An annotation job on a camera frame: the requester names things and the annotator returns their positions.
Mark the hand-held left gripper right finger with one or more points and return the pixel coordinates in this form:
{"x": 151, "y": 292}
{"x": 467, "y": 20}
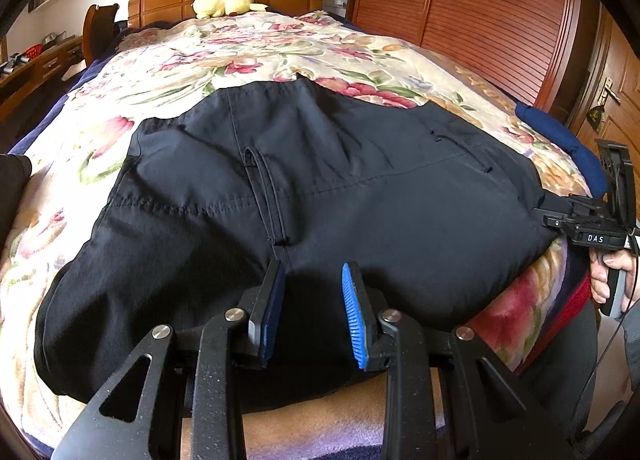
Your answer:
{"x": 356, "y": 325}

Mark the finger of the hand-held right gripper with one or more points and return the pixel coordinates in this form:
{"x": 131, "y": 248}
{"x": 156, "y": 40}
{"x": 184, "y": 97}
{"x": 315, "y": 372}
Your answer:
{"x": 552, "y": 219}
{"x": 580, "y": 202}

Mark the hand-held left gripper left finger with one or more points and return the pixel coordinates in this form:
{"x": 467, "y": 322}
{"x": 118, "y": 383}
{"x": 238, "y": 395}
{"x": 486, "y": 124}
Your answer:
{"x": 269, "y": 325}

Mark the black trousers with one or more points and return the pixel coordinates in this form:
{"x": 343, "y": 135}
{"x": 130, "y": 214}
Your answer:
{"x": 350, "y": 175}

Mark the person's right hand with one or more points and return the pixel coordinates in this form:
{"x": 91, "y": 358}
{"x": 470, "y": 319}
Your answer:
{"x": 597, "y": 275}

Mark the blue pillow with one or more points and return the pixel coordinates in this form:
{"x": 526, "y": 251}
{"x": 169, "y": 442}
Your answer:
{"x": 565, "y": 140}

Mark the red garment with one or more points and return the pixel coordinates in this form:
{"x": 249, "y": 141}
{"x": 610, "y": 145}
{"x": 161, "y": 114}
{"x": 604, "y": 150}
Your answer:
{"x": 580, "y": 295}

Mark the wooden door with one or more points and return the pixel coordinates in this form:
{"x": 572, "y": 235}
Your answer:
{"x": 615, "y": 50}

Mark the person's dark trousers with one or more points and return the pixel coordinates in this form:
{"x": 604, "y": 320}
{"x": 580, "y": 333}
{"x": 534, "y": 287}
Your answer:
{"x": 550, "y": 380}

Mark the wooden louvred wardrobe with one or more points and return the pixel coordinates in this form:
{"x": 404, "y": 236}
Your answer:
{"x": 475, "y": 15}

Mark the floral blanket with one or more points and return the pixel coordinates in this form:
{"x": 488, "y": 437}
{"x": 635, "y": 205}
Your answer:
{"x": 175, "y": 65}

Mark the blue bed sheet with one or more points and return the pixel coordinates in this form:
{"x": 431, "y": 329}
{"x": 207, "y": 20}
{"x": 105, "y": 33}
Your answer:
{"x": 45, "y": 115}

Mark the yellow plush toy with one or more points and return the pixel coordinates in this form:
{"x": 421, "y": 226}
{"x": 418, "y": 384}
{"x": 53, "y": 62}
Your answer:
{"x": 225, "y": 3}

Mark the wooden chair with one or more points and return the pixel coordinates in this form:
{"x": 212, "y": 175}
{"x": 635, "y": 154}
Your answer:
{"x": 100, "y": 25}

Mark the wooden desk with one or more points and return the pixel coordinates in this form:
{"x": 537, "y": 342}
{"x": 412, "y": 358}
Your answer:
{"x": 35, "y": 70}

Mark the red item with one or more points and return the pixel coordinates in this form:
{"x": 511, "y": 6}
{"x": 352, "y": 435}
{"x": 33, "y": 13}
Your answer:
{"x": 32, "y": 50}

